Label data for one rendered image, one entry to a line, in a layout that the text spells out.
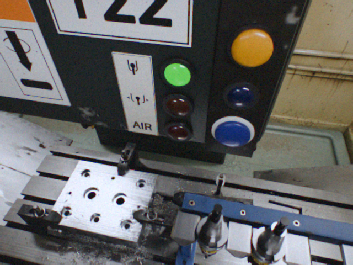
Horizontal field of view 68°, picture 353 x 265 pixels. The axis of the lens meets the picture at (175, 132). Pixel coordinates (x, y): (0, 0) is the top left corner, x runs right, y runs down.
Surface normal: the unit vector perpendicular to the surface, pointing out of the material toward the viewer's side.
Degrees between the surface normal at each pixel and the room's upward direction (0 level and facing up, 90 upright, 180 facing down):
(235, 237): 0
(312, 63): 90
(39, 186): 0
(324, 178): 26
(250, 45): 86
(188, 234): 0
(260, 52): 90
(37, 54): 90
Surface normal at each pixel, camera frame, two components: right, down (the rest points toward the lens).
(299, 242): -0.01, -0.67
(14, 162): 0.39, -0.54
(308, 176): -0.39, -0.65
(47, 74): -0.22, 0.73
